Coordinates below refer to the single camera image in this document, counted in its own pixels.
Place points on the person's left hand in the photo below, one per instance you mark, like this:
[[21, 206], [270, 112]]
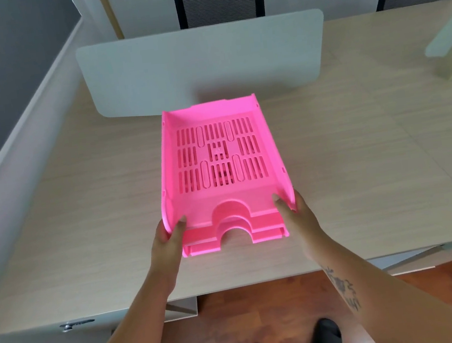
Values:
[[165, 253]]

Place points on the person's right hand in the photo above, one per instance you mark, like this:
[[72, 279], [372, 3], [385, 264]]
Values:
[[308, 229]]

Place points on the person's left thumb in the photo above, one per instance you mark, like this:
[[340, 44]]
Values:
[[179, 230]]

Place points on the person's right thumb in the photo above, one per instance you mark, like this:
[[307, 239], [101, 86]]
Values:
[[285, 209]]

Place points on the pink slotted paper tray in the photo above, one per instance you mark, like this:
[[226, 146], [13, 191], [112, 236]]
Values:
[[196, 197]]

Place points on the person's right forearm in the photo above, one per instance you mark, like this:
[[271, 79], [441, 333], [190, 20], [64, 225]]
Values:
[[382, 302]]

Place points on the person's left forearm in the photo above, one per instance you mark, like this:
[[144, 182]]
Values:
[[135, 332]]

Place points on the person's right black sandal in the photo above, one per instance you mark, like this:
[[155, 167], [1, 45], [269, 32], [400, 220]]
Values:
[[327, 338]]

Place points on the silver drawer lock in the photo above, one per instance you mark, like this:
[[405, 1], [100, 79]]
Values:
[[70, 326]]

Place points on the large grey desk divider panel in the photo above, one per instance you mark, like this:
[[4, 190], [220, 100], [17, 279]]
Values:
[[204, 63]]

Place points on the small grey desk divider panel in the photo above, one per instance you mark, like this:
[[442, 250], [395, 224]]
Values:
[[445, 33]]

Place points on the grey desk support frame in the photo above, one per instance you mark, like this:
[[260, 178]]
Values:
[[409, 260]]

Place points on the wooden door frame strip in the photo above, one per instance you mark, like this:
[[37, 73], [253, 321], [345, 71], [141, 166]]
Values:
[[109, 10]]

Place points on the dark board with white frame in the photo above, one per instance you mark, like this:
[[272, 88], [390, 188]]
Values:
[[4, 69]]

